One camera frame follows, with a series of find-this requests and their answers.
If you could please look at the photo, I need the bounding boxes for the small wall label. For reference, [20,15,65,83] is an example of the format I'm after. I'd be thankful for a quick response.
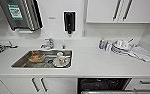
[48,16,56,20]

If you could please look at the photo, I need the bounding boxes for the white bowl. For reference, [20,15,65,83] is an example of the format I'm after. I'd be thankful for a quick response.
[114,38,127,49]

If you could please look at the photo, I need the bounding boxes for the white wall cabinet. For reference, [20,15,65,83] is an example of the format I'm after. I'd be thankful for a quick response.
[85,0,150,25]

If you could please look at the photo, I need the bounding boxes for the black wall soap dispenser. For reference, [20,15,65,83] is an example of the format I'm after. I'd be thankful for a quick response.
[63,10,77,36]

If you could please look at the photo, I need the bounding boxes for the small white bottle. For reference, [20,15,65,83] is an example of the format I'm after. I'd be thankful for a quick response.
[104,40,112,52]

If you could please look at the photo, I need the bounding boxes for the white two-door sink cabinet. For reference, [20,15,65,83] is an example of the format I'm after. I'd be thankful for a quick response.
[0,76,79,94]

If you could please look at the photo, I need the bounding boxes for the white mug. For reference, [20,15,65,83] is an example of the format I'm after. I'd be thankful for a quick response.
[56,51,67,66]

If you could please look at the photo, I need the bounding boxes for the stainless steel dishwasher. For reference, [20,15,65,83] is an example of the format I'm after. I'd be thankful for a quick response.
[77,77,132,94]

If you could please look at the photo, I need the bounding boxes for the patterned plate stack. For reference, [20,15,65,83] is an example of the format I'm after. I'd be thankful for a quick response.
[110,41,136,56]

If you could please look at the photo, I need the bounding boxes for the steel sink basin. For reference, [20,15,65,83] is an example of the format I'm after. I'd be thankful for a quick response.
[10,49,74,70]

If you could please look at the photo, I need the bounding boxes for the blue dish soap bottle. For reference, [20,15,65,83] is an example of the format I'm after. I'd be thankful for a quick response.
[97,37,106,51]

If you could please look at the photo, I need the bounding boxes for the steel paper towel dispenser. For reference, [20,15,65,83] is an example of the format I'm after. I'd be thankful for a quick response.
[0,0,44,33]

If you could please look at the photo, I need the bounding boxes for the clear container orange food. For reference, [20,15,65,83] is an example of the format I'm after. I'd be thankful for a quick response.
[28,52,46,64]

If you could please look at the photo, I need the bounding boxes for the chrome faucet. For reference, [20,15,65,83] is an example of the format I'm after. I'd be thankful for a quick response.
[40,37,56,51]

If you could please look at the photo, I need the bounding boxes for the white plate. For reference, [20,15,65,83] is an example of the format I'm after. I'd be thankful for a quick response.
[52,55,72,69]

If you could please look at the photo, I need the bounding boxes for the white wall outlet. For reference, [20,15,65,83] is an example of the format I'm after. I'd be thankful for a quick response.
[82,29,88,38]

